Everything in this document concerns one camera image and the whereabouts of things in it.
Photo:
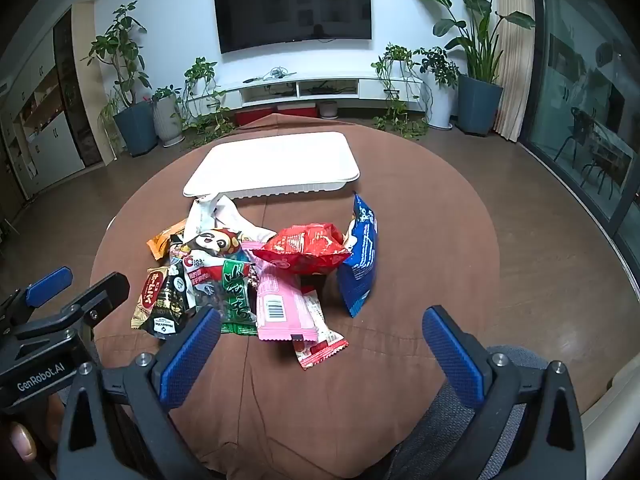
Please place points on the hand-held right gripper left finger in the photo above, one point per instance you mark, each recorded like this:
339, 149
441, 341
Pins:
187, 355

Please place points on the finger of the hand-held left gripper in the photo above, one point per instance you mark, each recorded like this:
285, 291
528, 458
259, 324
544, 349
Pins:
47, 282
102, 297

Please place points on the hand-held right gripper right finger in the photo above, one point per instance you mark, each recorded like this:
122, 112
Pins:
455, 355

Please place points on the brown red-label snack packet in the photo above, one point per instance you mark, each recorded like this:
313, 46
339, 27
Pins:
150, 292

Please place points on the black snack packet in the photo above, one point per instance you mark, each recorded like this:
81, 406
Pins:
170, 305

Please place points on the green snack packet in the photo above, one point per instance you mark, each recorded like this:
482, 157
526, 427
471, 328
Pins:
237, 300

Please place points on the orange snack packet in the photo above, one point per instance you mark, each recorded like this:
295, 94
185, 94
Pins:
162, 242

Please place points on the white red-print snack packet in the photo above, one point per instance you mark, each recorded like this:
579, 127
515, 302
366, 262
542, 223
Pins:
200, 272

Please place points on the pink snack packet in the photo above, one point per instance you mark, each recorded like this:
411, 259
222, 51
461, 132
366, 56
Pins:
272, 290

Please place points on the panda print snack packet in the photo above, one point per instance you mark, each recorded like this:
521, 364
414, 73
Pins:
220, 242

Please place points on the long white snack packet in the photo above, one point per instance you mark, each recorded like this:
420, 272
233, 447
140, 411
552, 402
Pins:
240, 222
200, 217

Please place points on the blue snack packet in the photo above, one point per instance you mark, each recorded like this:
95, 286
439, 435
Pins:
362, 260

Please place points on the red-edged white snack packet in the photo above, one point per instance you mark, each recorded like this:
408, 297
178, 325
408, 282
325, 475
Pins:
320, 335

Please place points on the red snack packet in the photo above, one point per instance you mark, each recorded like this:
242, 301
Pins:
305, 250

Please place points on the white plastic tray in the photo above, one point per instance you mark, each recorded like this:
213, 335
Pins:
275, 160

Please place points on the person's left hand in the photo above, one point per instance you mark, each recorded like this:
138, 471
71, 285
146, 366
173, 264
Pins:
20, 442

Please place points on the tall plant blue-grey pot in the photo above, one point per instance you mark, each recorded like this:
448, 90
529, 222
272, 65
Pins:
136, 130

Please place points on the small plant ribbed white pot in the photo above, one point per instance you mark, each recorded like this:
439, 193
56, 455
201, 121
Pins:
167, 120

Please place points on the sprawling vine plant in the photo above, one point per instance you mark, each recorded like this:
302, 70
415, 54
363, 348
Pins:
207, 125

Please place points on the red storage box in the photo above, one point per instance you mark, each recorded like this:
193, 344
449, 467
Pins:
252, 116
297, 110

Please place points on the bushy plant white pot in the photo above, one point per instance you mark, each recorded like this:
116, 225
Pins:
441, 105

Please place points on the large-leaf plant dark pot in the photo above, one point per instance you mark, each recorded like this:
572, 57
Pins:
479, 105

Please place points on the dark outdoor chair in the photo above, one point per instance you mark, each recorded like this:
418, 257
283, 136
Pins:
580, 130

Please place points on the small empty plant pot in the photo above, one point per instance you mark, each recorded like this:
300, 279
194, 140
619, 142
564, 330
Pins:
328, 109

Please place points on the trailing plant on console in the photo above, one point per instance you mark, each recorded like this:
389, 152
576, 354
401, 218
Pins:
397, 60

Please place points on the beige curtain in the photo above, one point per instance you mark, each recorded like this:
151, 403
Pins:
515, 60

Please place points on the white television console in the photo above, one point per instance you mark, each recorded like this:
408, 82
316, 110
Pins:
325, 82

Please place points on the glass sliding door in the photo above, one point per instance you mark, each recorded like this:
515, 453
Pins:
575, 60

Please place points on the white wall cabinet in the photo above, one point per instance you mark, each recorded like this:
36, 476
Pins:
55, 140

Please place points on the wall-mounted black television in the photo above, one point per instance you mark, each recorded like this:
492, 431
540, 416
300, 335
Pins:
292, 7

